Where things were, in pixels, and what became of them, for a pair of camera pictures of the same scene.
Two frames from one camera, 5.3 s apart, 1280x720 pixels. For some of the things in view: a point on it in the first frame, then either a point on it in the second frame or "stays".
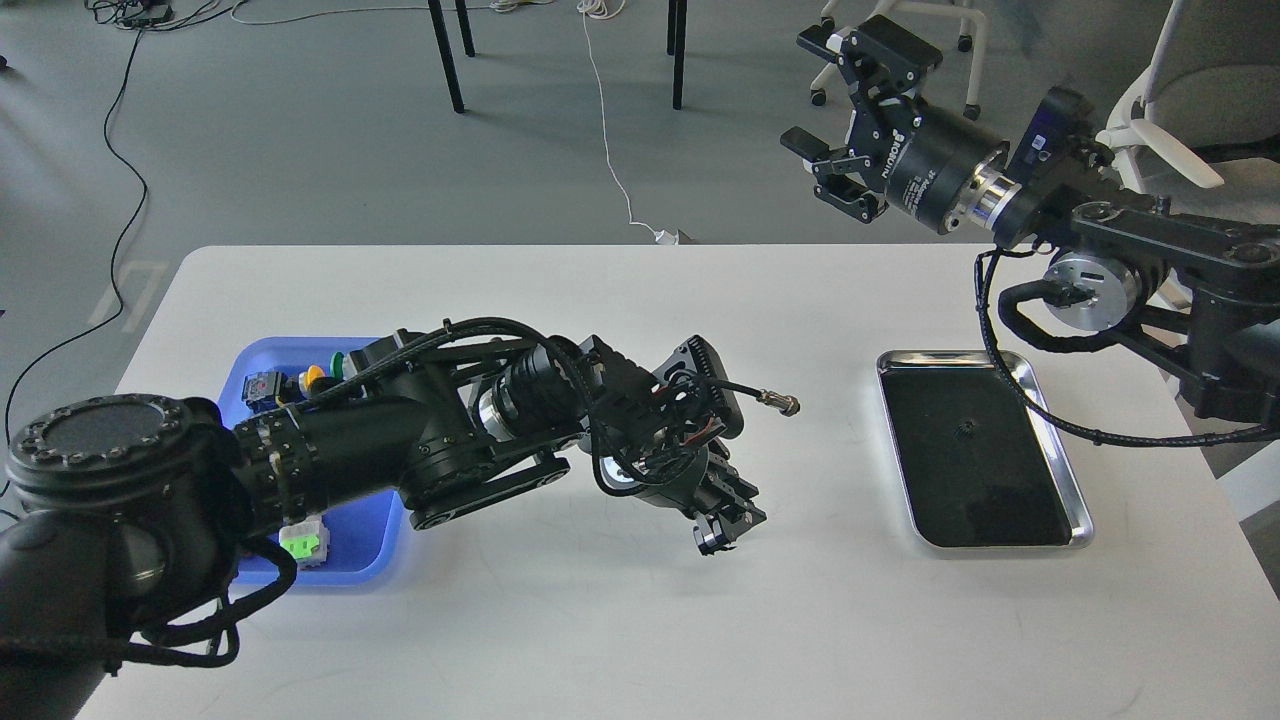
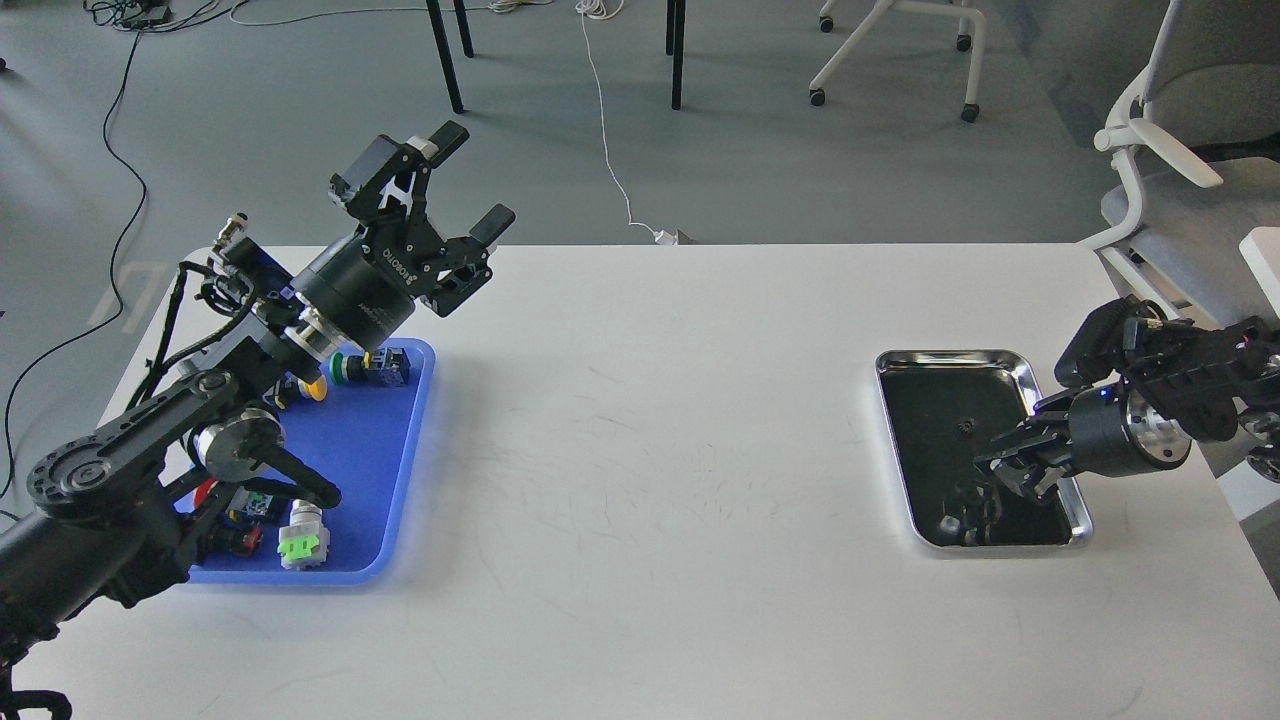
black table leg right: [676, 46] stays
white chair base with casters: [963, 11] stays
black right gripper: [926, 158] to [1109, 430]
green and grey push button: [307, 541] stays
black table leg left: [444, 45] stays
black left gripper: [723, 508] to [366, 288]
